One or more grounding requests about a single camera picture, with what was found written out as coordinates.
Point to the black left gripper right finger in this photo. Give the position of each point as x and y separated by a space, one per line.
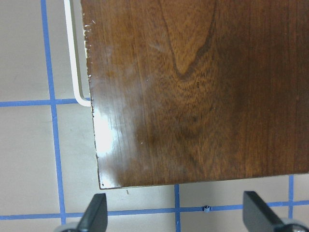
258 216

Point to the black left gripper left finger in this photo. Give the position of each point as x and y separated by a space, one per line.
95 218

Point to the white drawer handle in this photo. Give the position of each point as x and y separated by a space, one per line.
73 54

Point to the brown wooden drawer cabinet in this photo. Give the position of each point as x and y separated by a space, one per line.
197 90

